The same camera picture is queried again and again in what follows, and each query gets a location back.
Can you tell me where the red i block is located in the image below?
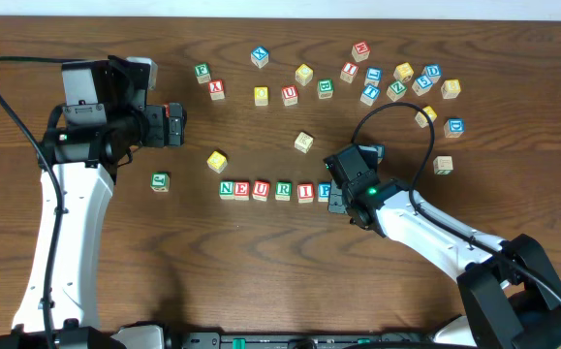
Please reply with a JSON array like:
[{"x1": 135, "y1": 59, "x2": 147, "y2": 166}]
[
  {"x1": 340, "y1": 62, "x2": 358, "y2": 83},
  {"x1": 296, "y1": 183, "x2": 314, "y2": 204}
]

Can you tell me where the green F wooden block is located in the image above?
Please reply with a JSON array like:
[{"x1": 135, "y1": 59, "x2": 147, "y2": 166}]
[{"x1": 194, "y1": 63, "x2": 211, "y2": 84}]

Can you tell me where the blue 5 wooden block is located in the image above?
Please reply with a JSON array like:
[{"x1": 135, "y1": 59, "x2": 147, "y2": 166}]
[{"x1": 412, "y1": 75, "x2": 433, "y2": 96}]

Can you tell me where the red u block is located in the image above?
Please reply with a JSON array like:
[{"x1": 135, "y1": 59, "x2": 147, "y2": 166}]
[
  {"x1": 252, "y1": 180, "x2": 270, "y2": 202},
  {"x1": 281, "y1": 85, "x2": 298, "y2": 107}
]

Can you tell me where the green R wooden block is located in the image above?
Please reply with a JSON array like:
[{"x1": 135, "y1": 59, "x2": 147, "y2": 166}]
[{"x1": 274, "y1": 181, "x2": 292, "y2": 201}]

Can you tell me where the blue X wooden block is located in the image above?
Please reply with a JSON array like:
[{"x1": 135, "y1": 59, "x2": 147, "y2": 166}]
[{"x1": 250, "y1": 47, "x2": 269, "y2": 69}]

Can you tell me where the blue P wooden block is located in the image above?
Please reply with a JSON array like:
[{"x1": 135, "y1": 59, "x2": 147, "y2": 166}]
[{"x1": 317, "y1": 182, "x2": 331, "y2": 203}]

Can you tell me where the yellow 8 wooden block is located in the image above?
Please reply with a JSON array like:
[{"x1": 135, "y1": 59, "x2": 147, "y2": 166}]
[{"x1": 441, "y1": 79, "x2": 461, "y2": 100}]

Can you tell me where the yellow block centre top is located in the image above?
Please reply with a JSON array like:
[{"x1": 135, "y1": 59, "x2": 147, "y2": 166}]
[{"x1": 295, "y1": 63, "x2": 314, "y2": 86}]

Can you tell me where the green N wooden block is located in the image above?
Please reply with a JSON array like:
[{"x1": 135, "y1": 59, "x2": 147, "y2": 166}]
[{"x1": 219, "y1": 180, "x2": 234, "y2": 200}]

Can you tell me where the yellow block lower left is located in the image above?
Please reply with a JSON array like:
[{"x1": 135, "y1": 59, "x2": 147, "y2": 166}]
[{"x1": 206, "y1": 150, "x2": 228, "y2": 174}]

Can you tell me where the blue 2 wooden block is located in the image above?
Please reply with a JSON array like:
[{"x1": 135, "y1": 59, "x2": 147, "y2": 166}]
[{"x1": 375, "y1": 144, "x2": 385, "y2": 163}]

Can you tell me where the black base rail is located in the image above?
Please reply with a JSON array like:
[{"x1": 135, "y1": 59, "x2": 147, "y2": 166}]
[{"x1": 167, "y1": 332, "x2": 429, "y2": 349}]

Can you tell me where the yellow picture wooden block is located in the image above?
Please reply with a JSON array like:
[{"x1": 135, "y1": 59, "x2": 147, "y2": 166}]
[{"x1": 415, "y1": 106, "x2": 437, "y2": 128}]

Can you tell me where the yellow monkey picture block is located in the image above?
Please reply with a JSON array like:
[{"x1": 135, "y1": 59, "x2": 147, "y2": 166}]
[{"x1": 393, "y1": 62, "x2": 414, "y2": 83}]

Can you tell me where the blue T wooden block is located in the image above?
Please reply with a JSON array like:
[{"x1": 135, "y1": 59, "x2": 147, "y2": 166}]
[{"x1": 360, "y1": 83, "x2": 381, "y2": 106}]

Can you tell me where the yellow O top block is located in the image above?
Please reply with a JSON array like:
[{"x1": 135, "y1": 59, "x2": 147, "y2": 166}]
[{"x1": 254, "y1": 86, "x2": 269, "y2": 107}]

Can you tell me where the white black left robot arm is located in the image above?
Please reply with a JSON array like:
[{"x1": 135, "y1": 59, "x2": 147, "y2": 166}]
[{"x1": 0, "y1": 103, "x2": 187, "y2": 349}]

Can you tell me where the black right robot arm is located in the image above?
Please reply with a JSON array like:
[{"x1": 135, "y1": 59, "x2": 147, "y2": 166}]
[{"x1": 328, "y1": 174, "x2": 561, "y2": 348}]

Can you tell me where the blue d block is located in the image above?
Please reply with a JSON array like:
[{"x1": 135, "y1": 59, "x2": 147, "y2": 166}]
[
  {"x1": 444, "y1": 118, "x2": 465, "y2": 139},
  {"x1": 421, "y1": 64, "x2": 442, "y2": 83}
]

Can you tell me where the blue L wooden block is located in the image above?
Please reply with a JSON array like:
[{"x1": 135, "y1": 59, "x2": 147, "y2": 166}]
[{"x1": 364, "y1": 67, "x2": 383, "y2": 87}]

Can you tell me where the green Z wooden block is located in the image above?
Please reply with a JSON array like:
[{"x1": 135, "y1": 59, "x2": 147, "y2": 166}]
[{"x1": 386, "y1": 80, "x2": 407, "y2": 102}]

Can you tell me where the blue D block near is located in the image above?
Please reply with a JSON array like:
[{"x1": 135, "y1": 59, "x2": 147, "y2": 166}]
[{"x1": 444, "y1": 118, "x2": 465, "y2": 139}]

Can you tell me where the green B wooden block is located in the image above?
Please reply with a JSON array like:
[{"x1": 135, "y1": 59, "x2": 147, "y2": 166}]
[{"x1": 317, "y1": 79, "x2": 334, "y2": 99}]

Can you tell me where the yellow O side block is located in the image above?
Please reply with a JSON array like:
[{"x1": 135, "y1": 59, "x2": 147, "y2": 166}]
[{"x1": 294, "y1": 132, "x2": 314, "y2": 154}]

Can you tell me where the green J wooden block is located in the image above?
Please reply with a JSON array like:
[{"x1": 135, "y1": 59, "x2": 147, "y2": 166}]
[{"x1": 150, "y1": 173, "x2": 170, "y2": 192}]

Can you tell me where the red E wooden block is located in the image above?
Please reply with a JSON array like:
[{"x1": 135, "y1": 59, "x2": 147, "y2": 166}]
[{"x1": 234, "y1": 181, "x2": 250, "y2": 201}]

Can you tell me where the red Y wooden block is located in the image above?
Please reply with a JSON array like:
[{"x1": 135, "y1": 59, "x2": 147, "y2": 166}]
[{"x1": 208, "y1": 79, "x2": 225, "y2": 100}]

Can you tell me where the green 7 wooden block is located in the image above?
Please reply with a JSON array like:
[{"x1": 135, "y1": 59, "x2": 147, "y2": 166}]
[{"x1": 433, "y1": 156, "x2": 453, "y2": 175}]

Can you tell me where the blue D block far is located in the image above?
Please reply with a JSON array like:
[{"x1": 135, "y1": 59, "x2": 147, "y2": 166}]
[{"x1": 421, "y1": 64, "x2": 442, "y2": 83}]

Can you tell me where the red block far top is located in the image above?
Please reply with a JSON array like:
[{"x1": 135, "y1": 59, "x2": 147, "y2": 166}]
[{"x1": 352, "y1": 41, "x2": 371, "y2": 62}]

